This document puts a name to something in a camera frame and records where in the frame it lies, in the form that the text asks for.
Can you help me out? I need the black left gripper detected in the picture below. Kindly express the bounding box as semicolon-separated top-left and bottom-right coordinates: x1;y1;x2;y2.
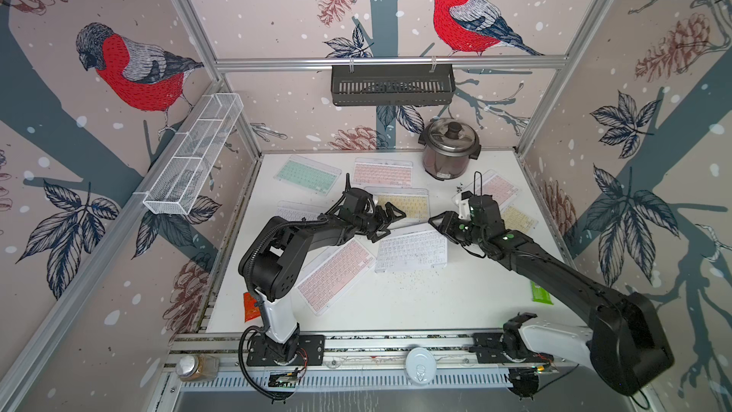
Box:
353;202;407;243

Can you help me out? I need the pink keyboard right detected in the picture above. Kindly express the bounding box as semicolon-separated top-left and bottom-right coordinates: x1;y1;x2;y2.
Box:
452;170;520;211

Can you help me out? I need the pink keyboard back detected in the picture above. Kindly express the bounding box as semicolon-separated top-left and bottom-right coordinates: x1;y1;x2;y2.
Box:
351;158;414;188

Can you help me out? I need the yellow keyboard right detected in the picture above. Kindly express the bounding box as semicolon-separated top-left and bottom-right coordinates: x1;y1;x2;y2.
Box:
501;206;538;235

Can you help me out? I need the glass jar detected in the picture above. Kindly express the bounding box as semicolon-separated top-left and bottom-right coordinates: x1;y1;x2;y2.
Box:
175;355;219;381

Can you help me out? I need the pink keyboard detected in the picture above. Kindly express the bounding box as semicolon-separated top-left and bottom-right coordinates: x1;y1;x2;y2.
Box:
452;170;520;211
351;158;414;188
295;240;376;316

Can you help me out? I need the aluminium front rail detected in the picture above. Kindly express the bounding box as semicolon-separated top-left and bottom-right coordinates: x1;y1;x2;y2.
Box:
161;328;592;369

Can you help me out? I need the left black cable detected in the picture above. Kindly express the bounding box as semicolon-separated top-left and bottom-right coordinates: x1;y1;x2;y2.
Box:
236;324;299;402

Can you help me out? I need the steel rice cooker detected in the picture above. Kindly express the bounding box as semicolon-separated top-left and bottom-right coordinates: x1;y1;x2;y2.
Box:
419;118;482;181

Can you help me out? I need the pink keyboard front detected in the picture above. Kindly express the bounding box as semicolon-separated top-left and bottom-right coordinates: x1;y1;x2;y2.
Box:
295;240;376;316

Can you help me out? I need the red packet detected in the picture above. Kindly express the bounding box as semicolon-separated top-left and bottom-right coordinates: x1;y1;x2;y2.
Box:
243;292;260;322

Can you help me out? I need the yellow keyboard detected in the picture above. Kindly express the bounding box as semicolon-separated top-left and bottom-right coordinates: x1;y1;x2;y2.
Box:
366;187;431;222
501;206;538;235

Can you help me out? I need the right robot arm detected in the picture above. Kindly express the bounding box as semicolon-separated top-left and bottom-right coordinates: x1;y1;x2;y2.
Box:
429;192;675;396

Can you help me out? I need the green packet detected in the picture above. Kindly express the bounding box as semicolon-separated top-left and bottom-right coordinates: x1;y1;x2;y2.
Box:
530;282;553;305

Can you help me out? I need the green keyboard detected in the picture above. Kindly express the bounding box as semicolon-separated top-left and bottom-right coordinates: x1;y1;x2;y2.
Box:
274;154;342;196

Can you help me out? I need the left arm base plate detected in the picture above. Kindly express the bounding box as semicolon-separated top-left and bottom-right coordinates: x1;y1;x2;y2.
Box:
245;332;325;367

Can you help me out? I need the white keyboard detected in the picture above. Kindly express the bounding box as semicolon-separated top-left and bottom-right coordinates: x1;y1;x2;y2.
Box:
375;223;448;273
276;200;328;221

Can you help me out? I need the yellow keyboard centre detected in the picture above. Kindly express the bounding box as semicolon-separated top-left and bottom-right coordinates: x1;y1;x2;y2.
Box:
366;187;431;222

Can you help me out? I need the white round cap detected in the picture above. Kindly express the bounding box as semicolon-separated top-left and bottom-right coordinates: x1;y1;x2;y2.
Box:
405;347;438;385

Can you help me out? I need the black hanging basket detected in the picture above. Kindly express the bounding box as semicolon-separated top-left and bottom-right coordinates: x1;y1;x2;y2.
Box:
331;64;456;107

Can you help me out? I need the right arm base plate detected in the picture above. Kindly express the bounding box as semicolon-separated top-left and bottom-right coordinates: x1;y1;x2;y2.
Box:
468;330;554;364

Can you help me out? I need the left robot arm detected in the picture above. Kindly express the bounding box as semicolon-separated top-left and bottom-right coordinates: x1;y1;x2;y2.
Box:
238;186;406;362

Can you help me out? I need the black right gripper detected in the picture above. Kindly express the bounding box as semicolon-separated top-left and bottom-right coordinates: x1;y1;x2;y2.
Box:
428;208;488;247

